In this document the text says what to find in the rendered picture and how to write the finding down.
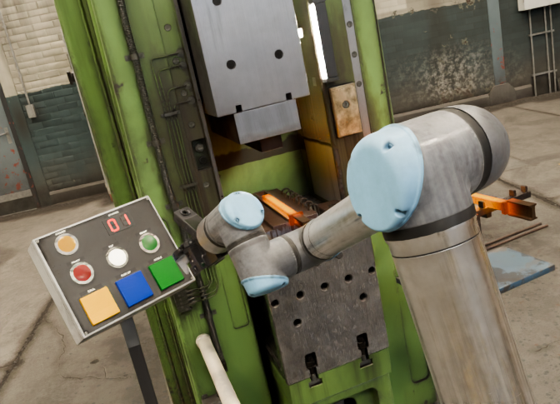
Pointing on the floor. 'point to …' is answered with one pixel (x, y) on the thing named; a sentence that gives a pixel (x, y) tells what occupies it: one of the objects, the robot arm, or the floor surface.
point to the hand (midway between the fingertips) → (178, 256)
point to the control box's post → (138, 361)
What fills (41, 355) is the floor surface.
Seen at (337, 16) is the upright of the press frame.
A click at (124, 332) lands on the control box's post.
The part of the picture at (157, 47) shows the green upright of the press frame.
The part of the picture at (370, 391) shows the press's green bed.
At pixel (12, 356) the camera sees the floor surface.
